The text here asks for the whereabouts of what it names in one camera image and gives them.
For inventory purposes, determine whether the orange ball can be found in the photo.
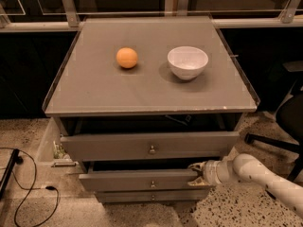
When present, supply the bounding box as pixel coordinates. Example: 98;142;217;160
116;47;138;69

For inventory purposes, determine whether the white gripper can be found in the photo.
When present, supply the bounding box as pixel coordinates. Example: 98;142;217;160
187;161;236;187

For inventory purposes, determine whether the clear plastic bin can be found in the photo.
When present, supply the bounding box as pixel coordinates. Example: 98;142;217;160
35;118;77;167

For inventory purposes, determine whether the metal window bracket left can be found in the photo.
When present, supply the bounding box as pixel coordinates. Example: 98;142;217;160
62;0;80;27

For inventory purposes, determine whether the black office chair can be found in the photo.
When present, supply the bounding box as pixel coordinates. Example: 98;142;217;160
244;60;303;183

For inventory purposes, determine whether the grey drawer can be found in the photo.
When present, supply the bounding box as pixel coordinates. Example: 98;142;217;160
95;189;209;203
61;131;240;162
79;159;198;192

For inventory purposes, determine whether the grey bottom drawer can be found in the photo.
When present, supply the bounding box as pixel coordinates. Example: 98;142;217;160
95;189;209;203

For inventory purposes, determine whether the black bar on floor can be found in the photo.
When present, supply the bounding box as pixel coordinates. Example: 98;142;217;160
0;148;19;200

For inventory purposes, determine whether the grey top drawer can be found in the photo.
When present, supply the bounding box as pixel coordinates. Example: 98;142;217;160
61;131;240;162

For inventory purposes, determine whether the black cable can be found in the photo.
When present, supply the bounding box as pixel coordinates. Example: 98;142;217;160
0;147;61;227

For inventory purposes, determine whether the grey drawer cabinet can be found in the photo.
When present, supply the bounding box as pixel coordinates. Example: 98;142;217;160
42;15;261;204

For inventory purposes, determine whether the metal window bracket right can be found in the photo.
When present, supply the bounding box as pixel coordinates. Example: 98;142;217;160
279;0;301;24

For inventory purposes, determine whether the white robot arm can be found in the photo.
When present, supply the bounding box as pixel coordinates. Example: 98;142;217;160
187;153;303;218

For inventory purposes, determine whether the white bowl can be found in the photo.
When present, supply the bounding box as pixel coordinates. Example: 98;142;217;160
167;46;209;80

